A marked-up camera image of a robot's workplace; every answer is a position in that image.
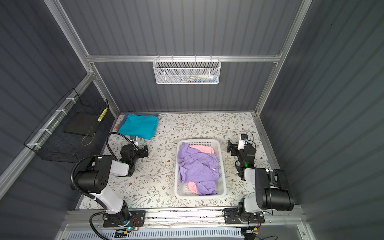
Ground white plastic laundry basket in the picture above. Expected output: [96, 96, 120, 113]
[175, 139, 227, 200]

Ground purple printed t shirt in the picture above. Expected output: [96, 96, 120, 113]
[177, 143, 220, 196]

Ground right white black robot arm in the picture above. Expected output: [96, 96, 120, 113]
[222, 133, 295, 224]

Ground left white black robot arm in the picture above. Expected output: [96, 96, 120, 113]
[70, 133, 149, 227]

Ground folded teal t shirt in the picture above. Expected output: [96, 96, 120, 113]
[118, 115, 159, 140]

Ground folded blue grey t shirt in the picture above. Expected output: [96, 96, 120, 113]
[116, 112, 159, 131]

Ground yellow marker pen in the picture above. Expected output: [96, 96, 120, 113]
[97, 107, 108, 122]

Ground pink crumpled t shirt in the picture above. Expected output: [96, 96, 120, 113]
[187, 145, 215, 195]

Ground markers in white basket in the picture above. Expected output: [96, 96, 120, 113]
[176, 75, 219, 84]

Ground black pad in wire basket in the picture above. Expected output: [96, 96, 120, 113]
[63, 113, 101, 136]

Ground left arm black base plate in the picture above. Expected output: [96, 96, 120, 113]
[103, 211, 146, 228]

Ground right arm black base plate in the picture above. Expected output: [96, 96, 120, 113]
[221, 208, 265, 225]

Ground black wire wall basket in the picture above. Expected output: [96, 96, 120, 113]
[24, 89, 114, 163]

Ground white ventilated cable duct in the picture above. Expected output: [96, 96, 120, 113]
[66, 227, 245, 240]

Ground white wire mesh wall basket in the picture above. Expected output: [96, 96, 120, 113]
[153, 59, 222, 85]

